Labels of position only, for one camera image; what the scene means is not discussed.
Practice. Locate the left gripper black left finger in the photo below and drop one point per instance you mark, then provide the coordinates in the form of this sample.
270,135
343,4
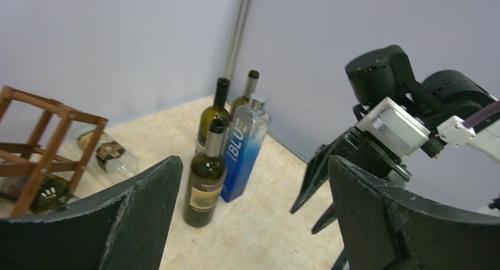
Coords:
124,226

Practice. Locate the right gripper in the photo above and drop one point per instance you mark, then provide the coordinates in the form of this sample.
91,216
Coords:
360,148

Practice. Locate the dark green wine bottle middle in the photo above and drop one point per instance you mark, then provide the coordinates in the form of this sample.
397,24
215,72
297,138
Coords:
206,177

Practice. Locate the dark green wine bottle front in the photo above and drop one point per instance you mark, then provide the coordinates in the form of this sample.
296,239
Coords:
54,191

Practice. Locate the dark wine bottle back left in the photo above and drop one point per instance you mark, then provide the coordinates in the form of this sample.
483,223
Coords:
216,111

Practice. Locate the dark green wine bottle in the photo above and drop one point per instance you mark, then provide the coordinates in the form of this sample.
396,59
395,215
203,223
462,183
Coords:
54,191
206,177

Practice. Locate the clear labelled liquor bottle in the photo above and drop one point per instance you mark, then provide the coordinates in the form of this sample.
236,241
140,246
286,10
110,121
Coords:
109,155

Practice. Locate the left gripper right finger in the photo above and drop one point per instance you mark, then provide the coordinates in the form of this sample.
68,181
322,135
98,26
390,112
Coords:
384,226

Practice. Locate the brown wooden wine rack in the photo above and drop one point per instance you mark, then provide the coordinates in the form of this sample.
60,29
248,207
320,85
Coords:
32,160

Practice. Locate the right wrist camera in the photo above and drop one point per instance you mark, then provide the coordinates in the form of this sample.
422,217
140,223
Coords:
395,128

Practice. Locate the dark wine bottle back right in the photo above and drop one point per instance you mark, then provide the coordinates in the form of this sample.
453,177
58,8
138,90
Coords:
250,86

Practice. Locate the blue square glass bottle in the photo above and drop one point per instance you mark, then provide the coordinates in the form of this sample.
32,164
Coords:
246,135

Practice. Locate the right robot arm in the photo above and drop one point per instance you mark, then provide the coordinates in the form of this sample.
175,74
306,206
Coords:
455,109

